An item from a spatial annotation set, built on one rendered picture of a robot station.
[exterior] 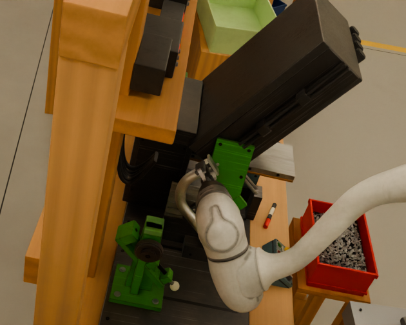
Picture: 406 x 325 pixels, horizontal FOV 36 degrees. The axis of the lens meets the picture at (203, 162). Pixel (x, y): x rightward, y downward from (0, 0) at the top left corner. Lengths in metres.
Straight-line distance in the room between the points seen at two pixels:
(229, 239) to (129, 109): 0.36
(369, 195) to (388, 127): 3.37
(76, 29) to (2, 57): 3.44
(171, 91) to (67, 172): 0.48
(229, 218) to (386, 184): 0.34
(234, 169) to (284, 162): 0.25
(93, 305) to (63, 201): 0.74
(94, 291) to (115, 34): 1.08
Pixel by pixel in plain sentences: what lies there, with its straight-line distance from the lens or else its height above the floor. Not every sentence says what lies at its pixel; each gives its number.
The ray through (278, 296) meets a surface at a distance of 1.96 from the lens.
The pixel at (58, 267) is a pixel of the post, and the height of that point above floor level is 1.38.
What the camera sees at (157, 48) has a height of 1.63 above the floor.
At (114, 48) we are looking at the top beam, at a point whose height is 1.88.
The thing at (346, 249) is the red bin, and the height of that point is 0.89.
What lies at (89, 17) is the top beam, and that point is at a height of 1.92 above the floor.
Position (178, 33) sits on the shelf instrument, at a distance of 1.55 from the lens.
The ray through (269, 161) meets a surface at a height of 1.13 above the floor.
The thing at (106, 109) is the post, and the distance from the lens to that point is 0.97.
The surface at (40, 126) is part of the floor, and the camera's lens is 3.77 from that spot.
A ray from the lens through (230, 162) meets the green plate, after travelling 1.84.
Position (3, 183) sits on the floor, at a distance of 3.39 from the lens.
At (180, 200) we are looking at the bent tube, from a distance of 1.77.
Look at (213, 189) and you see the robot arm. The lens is 1.48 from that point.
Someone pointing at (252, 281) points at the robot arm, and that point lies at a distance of 1.44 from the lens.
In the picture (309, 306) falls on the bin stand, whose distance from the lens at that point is 2.69.
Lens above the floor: 2.35
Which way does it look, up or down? 39 degrees down
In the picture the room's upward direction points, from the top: 17 degrees clockwise
